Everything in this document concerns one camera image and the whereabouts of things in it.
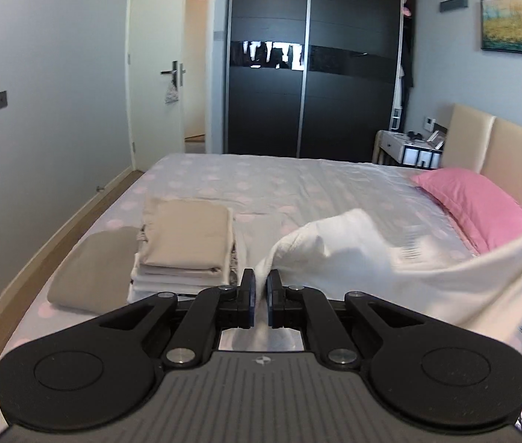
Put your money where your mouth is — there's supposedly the white garment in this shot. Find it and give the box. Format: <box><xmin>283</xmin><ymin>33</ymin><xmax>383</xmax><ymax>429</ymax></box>
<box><xmin>220</xmin><ymin>209</ymin><xmax>522</xmax><ymax>351</ymax></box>

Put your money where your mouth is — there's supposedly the stack of folded clothes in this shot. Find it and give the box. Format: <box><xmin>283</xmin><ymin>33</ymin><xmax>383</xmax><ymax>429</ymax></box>
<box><xmin>127</xmin><ymin>197</ymin><xmax>238</xmax><ymax>303</ymax></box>

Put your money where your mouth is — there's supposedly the taupe folded blanket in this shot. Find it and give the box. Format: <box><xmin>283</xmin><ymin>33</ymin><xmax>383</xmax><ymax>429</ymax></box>
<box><xmin>47</xmin><ymin>227</ymin><xmax>139</xmax><ymax>314</ymax></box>

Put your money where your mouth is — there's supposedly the pink pillow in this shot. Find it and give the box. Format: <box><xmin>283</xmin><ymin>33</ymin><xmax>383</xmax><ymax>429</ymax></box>
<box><xmin>411</xmin><ymin>168</ymin><xmax>522</xmax><ymax>254</ymax></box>

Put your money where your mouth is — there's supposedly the white bedside table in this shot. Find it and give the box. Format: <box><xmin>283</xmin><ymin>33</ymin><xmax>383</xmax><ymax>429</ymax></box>
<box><xmin>372</xmin><ymin>131</ymin><xmax>442</xmax><ymax>170</ymax></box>

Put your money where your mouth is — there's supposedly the beige padded headboard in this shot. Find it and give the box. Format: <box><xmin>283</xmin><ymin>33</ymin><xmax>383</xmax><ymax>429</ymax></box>
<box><xmin>441</xmin><ymin>104</ymin><xmax>522</xmax><ymax>207</ymax></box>

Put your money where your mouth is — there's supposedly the polka dot bed sheet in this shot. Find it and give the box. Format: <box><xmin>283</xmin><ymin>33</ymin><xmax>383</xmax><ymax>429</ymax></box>
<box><xmin>0</xmin><ymin>152</ymin><xmax>522</xmax><ymax>439</ymax></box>

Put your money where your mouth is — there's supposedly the black sliding wardrobe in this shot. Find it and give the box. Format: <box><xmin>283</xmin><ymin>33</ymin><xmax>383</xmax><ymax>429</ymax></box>
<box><xmin>225</xmin><ymin>0</ymin><xmax>403</xmax><ymax>163</ymax></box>

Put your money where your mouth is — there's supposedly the white room door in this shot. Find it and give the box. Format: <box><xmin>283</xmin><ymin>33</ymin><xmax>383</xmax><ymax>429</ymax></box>
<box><xmin>127</xmin><ymin>0</ymin><xmax>186</xmax><ymax>171</ymax></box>

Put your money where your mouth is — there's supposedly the grey wall bar right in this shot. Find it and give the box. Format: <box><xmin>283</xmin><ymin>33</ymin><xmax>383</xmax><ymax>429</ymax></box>
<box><xmin>439</xmin><ymin>0</ymin><xmax>469</xmax><ymax>13</ymax></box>

